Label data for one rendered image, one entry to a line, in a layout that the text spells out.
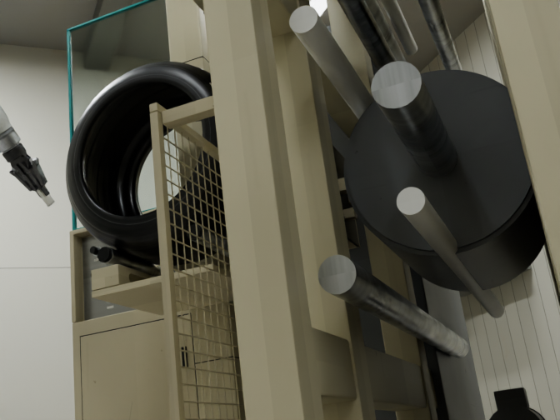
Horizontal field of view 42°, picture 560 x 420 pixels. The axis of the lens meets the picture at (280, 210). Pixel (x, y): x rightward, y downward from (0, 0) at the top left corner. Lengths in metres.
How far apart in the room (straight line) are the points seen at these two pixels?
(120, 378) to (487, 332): 4.07
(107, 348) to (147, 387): 0.23
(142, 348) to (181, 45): 1.09
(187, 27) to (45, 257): 3.15
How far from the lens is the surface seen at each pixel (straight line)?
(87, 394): 2.82
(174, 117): 1.44
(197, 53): 2.59
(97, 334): 2.82
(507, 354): 6.13
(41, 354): 5.35
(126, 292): 2.02
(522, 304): 5.94
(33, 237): 5.55
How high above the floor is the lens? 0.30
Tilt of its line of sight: 19 degrees up
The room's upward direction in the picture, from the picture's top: 7 degrees counter-clockwise
